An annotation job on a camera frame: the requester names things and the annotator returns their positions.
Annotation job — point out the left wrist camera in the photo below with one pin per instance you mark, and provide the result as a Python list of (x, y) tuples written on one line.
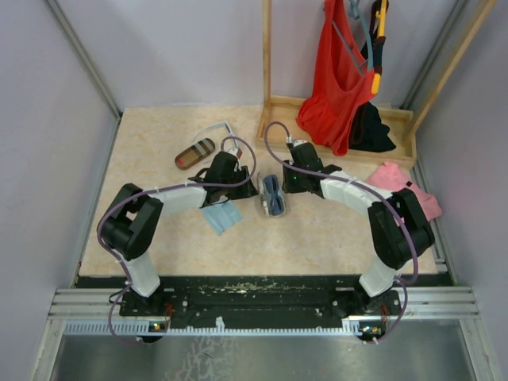
[(237, 152)]

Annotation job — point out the black garment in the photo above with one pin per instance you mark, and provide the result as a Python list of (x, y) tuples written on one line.
[(368, 133)]

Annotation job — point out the blue-grey sunglasses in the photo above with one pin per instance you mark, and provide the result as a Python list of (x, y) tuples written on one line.
[(274, 194)]

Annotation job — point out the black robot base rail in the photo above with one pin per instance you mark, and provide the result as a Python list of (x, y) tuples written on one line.
[(262, 302)]

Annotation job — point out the white sunglasses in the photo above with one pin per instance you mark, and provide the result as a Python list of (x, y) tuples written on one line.
[(220, 125)]

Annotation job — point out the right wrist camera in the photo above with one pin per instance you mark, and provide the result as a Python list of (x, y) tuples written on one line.
[(292, 143)]

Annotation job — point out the light blue cloth left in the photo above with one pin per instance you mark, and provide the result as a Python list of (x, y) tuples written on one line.
[(221, 216)]

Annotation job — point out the red garment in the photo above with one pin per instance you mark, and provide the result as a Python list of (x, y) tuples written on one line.
[(342, 83)]

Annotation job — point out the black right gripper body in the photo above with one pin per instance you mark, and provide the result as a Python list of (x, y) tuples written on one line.
[(294, 182)]

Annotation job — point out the wooden clothes rack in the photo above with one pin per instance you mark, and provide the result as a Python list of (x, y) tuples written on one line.
[(454, 39)]

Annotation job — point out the yellow black hanger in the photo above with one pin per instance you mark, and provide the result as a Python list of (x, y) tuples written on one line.
[(377, 36)]

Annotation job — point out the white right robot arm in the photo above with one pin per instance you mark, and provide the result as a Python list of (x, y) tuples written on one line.
[(399, 228)]

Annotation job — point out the plaid brown glasses case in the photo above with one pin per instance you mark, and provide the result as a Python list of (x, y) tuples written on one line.
[(194, 154)]

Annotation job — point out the pink folded shirt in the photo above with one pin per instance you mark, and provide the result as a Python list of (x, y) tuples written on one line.
[(390, 176)]

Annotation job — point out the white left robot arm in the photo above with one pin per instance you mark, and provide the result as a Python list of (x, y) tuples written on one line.
[(128, 226)]

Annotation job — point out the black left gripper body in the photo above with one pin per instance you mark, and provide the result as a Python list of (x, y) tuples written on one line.
[(240, 191)]

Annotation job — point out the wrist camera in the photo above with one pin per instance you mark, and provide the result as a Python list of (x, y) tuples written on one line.
[(292, 143), (237, 152)]

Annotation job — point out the map print glasses case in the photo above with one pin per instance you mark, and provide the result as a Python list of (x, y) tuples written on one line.
[(268, 198)]

